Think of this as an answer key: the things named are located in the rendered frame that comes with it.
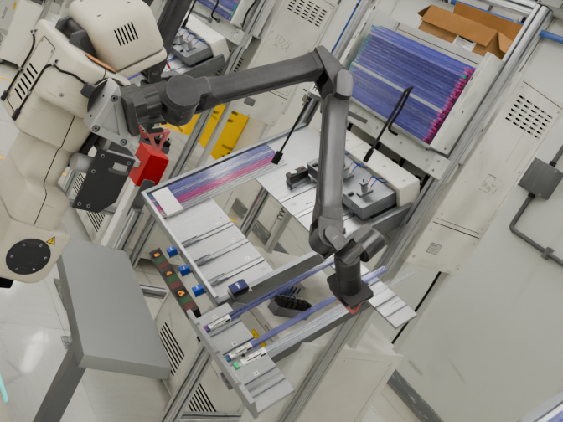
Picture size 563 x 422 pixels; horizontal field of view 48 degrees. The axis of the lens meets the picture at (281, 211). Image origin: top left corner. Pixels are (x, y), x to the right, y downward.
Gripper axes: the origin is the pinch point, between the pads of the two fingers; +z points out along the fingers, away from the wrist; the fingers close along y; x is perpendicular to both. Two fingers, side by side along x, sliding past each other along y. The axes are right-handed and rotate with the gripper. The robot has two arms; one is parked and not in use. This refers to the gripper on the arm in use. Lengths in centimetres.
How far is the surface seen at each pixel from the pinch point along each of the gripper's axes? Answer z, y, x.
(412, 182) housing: 16, 37, -50
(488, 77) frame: -11, 36, -78
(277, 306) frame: 52, 48, 1
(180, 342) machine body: 80, 76, 34
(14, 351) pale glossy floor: 62, 97, 88
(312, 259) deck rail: 21.9, 35.1, -9.1
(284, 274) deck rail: 21.7, 35.4, 0.8
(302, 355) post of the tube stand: 18.6, 7.1, 12.4
